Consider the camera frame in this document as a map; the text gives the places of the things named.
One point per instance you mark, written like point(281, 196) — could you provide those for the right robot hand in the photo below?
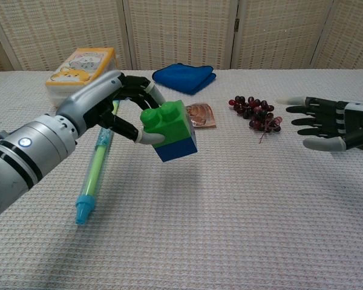
point(357, 127)

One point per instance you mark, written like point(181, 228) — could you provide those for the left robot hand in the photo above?
point(90, 96)

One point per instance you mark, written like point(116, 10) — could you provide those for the green and blue toy block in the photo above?
point(169, 124)

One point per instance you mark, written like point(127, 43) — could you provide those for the blue building block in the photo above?
point(178, 149)

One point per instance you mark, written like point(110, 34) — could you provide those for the cat print tissue pack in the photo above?
point(75, 69)

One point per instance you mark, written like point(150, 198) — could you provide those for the blue green water squirt toy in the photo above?
point(93, 169)

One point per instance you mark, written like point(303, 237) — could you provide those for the blue folded cloth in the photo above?
point(183, 77)

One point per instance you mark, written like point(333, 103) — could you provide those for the dark red grape bunch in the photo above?
point(258, 113)

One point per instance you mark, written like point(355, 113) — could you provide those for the bamboo folding screen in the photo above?
point(181, 33)

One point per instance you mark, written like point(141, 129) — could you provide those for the orange spouted drink pouch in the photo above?
point(202, 114)

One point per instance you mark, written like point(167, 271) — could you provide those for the white woven tablecloth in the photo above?
point(230, 217)

